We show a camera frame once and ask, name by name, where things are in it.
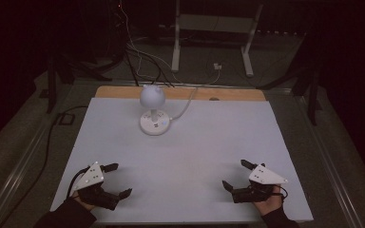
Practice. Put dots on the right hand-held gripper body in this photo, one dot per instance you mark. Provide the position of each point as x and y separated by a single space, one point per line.
264 177

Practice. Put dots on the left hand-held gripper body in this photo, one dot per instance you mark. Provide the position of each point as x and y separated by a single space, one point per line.
90 179

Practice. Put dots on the person's left hand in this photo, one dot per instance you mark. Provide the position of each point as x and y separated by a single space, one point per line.
84 201

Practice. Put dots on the person's right hand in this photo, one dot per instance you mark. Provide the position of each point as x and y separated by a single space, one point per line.
271 205

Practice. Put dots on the white table mat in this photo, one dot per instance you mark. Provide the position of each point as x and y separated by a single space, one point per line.
183 158

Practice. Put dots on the white round-headed table lamp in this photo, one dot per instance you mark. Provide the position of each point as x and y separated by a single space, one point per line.
152 109

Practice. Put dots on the black tripod stand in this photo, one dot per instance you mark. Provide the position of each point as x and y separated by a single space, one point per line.
307 85
57 72

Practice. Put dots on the white plug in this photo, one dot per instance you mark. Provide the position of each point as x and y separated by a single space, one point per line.
217 66

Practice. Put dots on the white metal stand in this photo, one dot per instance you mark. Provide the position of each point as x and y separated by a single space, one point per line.
214 23

